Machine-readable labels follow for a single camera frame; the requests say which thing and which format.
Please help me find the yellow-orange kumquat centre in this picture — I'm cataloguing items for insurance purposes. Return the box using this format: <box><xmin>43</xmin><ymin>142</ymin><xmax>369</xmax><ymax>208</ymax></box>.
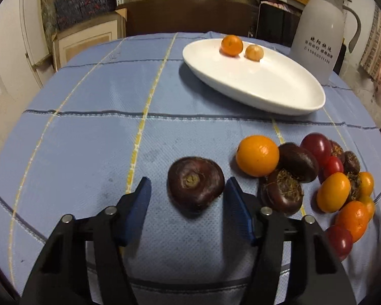
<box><xmin>316</xmin><ymin>172</ymin><xmax>351</xmax><ymax>214</ymax></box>

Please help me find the large orange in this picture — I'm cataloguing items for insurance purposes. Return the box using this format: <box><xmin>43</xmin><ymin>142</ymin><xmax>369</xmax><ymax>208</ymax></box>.
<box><xmin>335</xmin><ymin>200</ymin><xmax>369</xmax><ymax>243</ymax></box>
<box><xmin>220</xmin><ymin>35</ymin><xmax>244</xmax><ymax>57</ymax></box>

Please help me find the dark red plum far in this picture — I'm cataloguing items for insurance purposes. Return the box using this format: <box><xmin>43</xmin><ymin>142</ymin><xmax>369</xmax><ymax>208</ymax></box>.
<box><xmin>301</xmin><ymin>133</ymin><xmax>332</xmax><ymax>169</ymax></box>

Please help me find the small orange right upper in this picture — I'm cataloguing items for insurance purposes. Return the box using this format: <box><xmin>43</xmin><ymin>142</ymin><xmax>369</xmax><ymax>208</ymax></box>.
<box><xmin>359</xmin><ymin>172</ymin><xmax>374</xmax><ymax>197</ymax></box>

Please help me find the striped curtain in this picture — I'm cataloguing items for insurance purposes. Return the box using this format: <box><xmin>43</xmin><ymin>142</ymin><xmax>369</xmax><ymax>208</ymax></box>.
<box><xmin>360</xmin><ymin>5</ymin><xmax>381</xmax><ymax>90</ymax></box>

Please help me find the dark red plum near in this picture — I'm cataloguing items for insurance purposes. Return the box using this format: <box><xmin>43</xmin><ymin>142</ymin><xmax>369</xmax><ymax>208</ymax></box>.
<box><xmin>326</xmin><ymin>225</ymin><xmax>353</xmax><ymax>262</ymax></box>

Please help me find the white thermos jug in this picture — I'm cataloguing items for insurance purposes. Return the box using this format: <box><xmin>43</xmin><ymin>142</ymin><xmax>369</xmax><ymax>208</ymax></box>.
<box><xmin>289</xmin><ymin>0</ymin><xmax>362</xmax><ymax>85</ymax></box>

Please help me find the white oval plate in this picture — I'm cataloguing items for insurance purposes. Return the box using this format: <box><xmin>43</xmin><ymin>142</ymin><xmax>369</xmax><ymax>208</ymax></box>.
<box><xmin>182</xmin><ymin>39</ymin><xmax>326</xmax><ymax>116</ymax></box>

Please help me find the small red cherry tomato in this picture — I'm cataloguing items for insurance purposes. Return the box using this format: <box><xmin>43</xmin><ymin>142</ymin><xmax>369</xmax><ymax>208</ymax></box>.
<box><xmin>318</xmin><ymin>156</ymin><xmax>344</xmax><ymax>184</ymax></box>

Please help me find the dark red plum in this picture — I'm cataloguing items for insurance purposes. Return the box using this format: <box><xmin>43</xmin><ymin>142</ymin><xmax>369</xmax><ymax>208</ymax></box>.
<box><xmin>301</xmin><ymin>133</ymin><xmax>332</xmax><ymax>169</ymax></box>
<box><xmin>326</xmin><ymin>225</ymin><xmax>353</xmax><ymax>262</ymax></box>

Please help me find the blue checked tablecloth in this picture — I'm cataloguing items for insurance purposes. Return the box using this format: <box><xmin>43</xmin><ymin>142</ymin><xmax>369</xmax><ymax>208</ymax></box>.
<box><xmin>0</xmin><ymin>33</ymin><xmax>381</xmax><ymax>304</ymax></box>

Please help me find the small orange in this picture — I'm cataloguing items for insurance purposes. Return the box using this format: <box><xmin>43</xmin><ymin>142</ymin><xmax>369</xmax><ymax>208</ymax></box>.
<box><xmin>235</xmin><ymin>135</ymin><xmax>279</xmax><ymax>178</ymax></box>
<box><xmin>359</xmin><ymin>195</ymin><xmax>375</xmax><ymax>222</ymax></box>
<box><xmin>359</xmin><ymin>172</ymin><xmax>374</xmax><ymax>197</ymax></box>

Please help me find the dark wooden chair back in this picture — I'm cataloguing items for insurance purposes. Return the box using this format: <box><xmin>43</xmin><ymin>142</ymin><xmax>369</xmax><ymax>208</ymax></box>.
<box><xmin>120</xmin><ymin>0</ymin><xmax>258</xmax><ymax>37</ymax></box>

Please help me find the small orange far left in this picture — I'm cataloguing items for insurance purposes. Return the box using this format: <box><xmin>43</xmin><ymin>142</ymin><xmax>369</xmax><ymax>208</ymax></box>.
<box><xmin>235</xmin><ymin>135</ymin><xmax>279</xmax><ymax>178</ymax></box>

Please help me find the pale yellow orange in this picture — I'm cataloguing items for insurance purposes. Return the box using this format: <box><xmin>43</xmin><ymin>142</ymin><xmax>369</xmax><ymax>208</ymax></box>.
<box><xmin>245</xmin><ymin>45</ymin><xmax>264</xmax><ymax>62</ymax></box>

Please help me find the small orange right lower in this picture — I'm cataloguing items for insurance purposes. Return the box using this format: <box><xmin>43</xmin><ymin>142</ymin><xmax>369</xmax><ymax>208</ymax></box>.
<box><xmin>359</xmin><ymin>195</ymin><xmax>375</xmax><ymax>222</ymax></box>

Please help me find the dark water chestnut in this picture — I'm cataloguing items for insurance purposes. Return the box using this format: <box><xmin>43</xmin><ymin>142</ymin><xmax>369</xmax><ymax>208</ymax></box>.
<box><xmin>347</xmin><ymin>172</ymin><xmax>361</xmax><ymax>202</ymax></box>
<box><xmin>167</xmin><ymin>156</ymin><xmax>225</xmax><ymax>214</ymax></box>
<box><xmin>343</xmin><ymin>151</ymin><xmax>361</xmax><ymax>175</ymax></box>
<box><xmin>329</xmin><ymin>140</ymin><xmax>345</xmax><ymax>164</ymax></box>
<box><xmin>277</xmin><ymin>143</ymin><xmax>319</xmax><ymax>183</ymax></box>
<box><xmin>259</xmin><ymin>169</ymin><xmax>304</xmax><ymax>216</ymax></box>

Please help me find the framed picture on floor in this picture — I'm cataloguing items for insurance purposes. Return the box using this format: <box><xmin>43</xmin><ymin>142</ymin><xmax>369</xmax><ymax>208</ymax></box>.
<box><xmin>52</xmin><ymin>8</ymin><xmax>127</xmax><ymax>71</ymax></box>

